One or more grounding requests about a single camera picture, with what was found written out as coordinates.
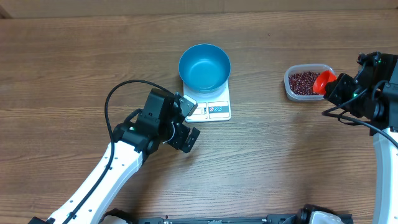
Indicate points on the blue metal bowl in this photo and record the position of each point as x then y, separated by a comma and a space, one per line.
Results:
204, 67

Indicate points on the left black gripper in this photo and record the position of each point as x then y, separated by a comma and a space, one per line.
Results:
179, 141

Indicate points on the clear plastic food container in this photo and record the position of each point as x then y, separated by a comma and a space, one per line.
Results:
315, 67

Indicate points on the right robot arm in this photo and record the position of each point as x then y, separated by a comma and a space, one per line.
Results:
379, 72

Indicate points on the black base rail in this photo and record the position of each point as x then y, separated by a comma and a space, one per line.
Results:
308, 214

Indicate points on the white digital kitchen scale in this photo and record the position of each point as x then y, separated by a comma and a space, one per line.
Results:
212, 106

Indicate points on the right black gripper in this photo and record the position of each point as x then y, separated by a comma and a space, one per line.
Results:
333, 93

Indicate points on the red scoop with blue handle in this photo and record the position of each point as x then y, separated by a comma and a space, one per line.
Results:
322, 80

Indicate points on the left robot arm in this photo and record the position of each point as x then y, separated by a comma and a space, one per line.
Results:
128, 150

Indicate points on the red adzuki beans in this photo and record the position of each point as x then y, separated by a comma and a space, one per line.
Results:
302, 83

